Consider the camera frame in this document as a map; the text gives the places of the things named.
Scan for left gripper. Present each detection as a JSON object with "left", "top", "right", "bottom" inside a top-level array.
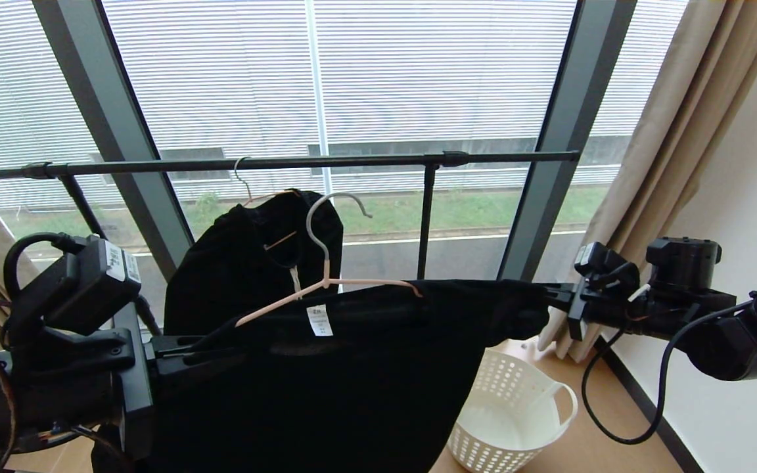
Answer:
[{"left": 0, "top": 327, "right": 157, "bottom": 462}]

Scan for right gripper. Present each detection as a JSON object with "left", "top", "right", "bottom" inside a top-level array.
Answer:
[{"left": 566, "top": 288, "right": 683, "bottom": 342}]

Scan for black drawstring shorts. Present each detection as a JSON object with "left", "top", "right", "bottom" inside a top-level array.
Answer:
[{"left": 164, "top": 189, "right": 344, "bottom": 337}]

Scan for pink clothes hanger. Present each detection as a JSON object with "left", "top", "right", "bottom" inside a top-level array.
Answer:
[
  {"left": 233, "top": 156, "right": 304, "bottom": 252},
  {"left": 235, "top": 192, "right": 424, "bottom": 328}
]

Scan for black garment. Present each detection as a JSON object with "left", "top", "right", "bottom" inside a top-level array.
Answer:
[{"left": 89, "top": 279, "right": 550, "bottom": 473}]

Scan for white laundry basket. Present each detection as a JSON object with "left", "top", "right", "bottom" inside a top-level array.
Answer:
[{"left": 447, "top": 348, "right": 578, "bottom": 473}]

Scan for black clothes rack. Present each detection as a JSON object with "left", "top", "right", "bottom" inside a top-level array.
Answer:
[{"left": 0, "top": 150, "right": 580, "bottom": 337}]

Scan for window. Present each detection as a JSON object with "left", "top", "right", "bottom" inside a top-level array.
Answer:
[{"left": 0, "top": 0, "right": 688, "bottom": 329}]

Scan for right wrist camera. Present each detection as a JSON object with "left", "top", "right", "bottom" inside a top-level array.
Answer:
[{"left": 574, "top": 242, "right": 642, "bottom": 291}]

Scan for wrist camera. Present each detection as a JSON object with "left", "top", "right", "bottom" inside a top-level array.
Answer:
[
  {"left": 574, "top": 242, "right": 642, "bottom": 291},
  {"left": 7, "top": 233, "right": 144, "bottom": 350}
]

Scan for black cable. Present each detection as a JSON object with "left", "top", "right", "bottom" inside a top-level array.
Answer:
[
  {"left": 581, "top": 299, "right": 757, "bottom": 445},
  {"left": 3, "top": 232, "right": 85, "bottom": 298}
]

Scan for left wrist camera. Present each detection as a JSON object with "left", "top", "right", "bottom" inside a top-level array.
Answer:
[{"left": 7, "top": 233, "right": 144, "bottom": 350}]

